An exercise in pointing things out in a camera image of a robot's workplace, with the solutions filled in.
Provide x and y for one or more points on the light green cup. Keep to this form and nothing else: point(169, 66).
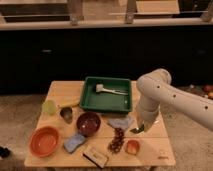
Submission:
point(48, 107)

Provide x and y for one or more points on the bunch of dark grapes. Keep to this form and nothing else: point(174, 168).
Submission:
point(116, 144)

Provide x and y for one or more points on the metal cup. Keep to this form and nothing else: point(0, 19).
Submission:
point(66, 114)

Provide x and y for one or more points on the white spatula in tray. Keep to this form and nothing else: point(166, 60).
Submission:
point(100, 88)

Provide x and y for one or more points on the wooden block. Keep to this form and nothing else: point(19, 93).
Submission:
point(95, 156)

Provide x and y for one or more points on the green pepper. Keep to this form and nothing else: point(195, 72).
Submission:
point(137, 130)

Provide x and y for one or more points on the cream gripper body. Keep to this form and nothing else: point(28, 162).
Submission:
point(147, 125)

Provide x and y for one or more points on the orange bowl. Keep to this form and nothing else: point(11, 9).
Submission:
point(44, 141)

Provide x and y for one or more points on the black object on floor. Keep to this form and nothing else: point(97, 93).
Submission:
point(4, 152)

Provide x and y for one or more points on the blue sponge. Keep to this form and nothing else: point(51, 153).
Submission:
point(72, 143)

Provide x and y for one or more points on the yellow banana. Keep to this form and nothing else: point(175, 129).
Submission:
point(69, 104)

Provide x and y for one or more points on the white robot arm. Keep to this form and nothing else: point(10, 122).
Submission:
point(155, 88)

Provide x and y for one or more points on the grey blue cloth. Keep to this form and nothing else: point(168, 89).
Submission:
point(124, 123)

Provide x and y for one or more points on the dark red bowl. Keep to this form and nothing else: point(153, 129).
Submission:
point(88, 123)

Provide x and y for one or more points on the green plastic tray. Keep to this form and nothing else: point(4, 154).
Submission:
point(106, 102)

